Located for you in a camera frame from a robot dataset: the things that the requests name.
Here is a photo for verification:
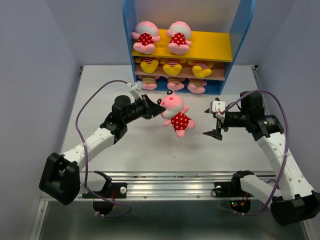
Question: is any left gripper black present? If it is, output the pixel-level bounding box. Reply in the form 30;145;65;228
123;94;165;125

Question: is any pink pig plush dotted dress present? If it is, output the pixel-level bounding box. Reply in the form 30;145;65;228
157;89;196;138

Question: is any pink frog plush striped shirt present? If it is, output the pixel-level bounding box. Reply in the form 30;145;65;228
137;75;160;91

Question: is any pink plush striped body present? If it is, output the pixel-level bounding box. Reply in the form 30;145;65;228
167;76;185;91

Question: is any yellow bear plush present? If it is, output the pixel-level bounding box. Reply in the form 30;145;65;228
160;58;187;76
135;56;159;74
187;59;215;79

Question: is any pink pig plush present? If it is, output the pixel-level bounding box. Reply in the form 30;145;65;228
166;21;192;56
132;21;161;55

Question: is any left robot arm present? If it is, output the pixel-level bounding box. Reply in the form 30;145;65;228
39;94;166;205

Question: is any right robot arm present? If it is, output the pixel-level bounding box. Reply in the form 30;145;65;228
204;89;320;226

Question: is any brown lower shelf board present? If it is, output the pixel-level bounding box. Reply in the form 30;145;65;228
134;65;225;81

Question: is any blue wooden toy shelf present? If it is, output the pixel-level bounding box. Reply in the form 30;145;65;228
122;0;255;95

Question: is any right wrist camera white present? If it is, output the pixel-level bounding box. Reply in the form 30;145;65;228
209;97;226;121

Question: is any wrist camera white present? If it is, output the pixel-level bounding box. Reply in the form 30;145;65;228
126;81;143;100
209;97;226;121

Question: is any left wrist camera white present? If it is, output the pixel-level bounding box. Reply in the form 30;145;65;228
126;81;143;100

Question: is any aluminium rail frame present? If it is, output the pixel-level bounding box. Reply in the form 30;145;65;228
29;65;314;240

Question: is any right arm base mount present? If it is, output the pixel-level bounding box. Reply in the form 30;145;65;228
211;181;251;214

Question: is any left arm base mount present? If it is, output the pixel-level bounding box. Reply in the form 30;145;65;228
81;182;128;217

